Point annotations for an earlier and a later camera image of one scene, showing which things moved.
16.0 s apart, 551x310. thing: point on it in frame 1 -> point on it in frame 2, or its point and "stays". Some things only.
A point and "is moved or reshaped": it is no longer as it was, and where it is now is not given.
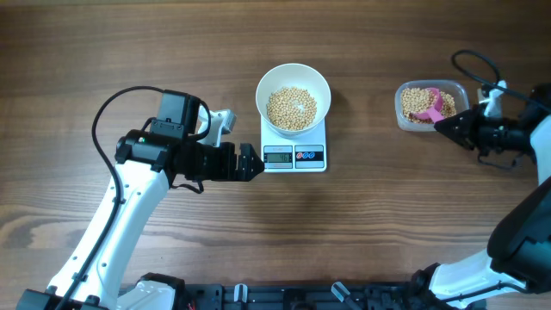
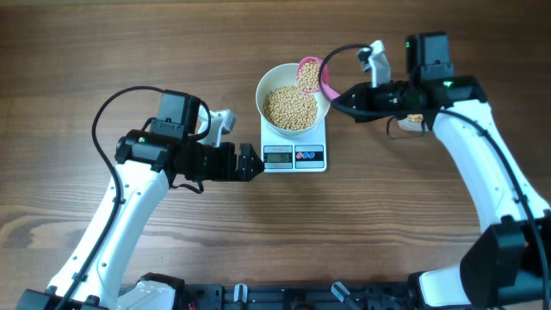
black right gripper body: x=501 y=133 -> x=398 y=98
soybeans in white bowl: x=291 y=108 stays
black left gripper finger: x=250 y=164 stays
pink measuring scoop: x=430 y=105 is moved or reshaped
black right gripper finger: x=460 y=127 -> x=363 y=102
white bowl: x=295 y=75 stays
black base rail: x=379 y=295 stays
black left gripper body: x=211 y=164 stays
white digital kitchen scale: x=281 y=154 stays
